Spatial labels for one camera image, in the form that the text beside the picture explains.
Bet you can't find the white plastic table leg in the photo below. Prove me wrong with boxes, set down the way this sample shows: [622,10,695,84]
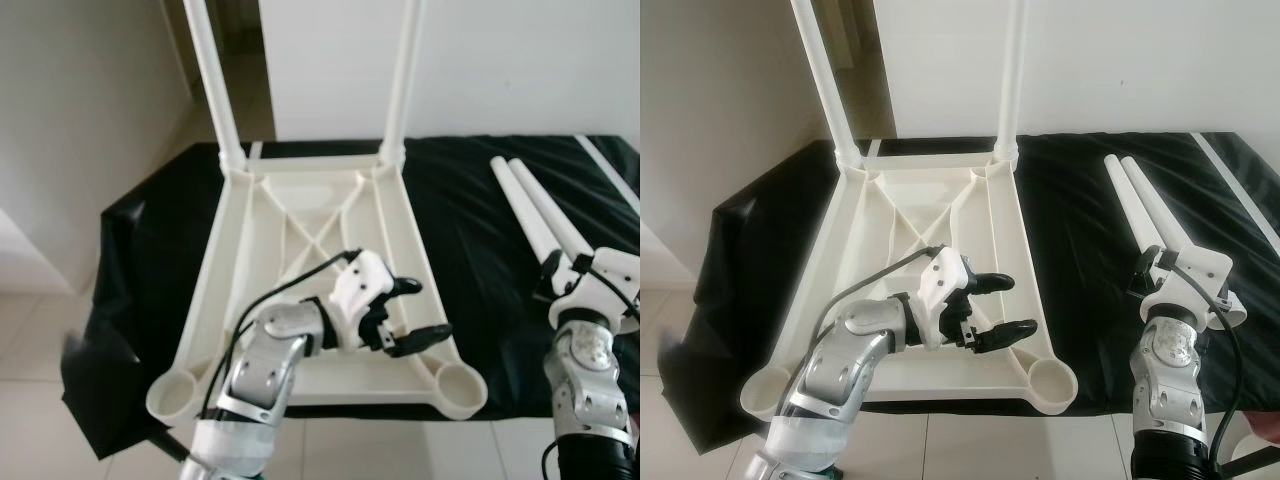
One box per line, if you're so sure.
[378,0,428,166]
[790,0,863,173]
[183,0,248,173]
[490,158,566,276]
[1104,155,1166,261]
[990,0,1031,166]
[1122,155,1249,329]
[510,158,611,266]

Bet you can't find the white plastic table top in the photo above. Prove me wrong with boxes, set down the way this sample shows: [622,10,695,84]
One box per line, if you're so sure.
[740,155,1079,416]
[145,155,489,421]

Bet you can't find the black tablecloth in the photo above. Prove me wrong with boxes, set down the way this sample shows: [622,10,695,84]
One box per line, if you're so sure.
[688,133,1280,456]
[60,137,641,461]

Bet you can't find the black metal stand leg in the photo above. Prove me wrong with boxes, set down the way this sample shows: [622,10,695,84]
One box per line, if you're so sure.
[150,430,191,461]
[1220,445,1280,476]

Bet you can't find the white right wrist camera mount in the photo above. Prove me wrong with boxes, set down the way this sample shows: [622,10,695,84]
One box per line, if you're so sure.
[1142,245,1233,321]
[555,248,641,321]

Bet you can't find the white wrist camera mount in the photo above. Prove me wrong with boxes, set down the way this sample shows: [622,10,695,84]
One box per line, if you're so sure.
[328,250,396,346]
[555,248,641,321]
[912,248,976,346]
[1142,245,1233,321]

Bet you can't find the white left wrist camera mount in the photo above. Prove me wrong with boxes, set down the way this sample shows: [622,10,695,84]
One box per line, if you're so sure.
[328,250,396,346]
[912,248,976,346]

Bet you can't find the beige door frame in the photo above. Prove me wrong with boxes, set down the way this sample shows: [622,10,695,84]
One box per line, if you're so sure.
[212,0,241,61]
[828,0,863,66]

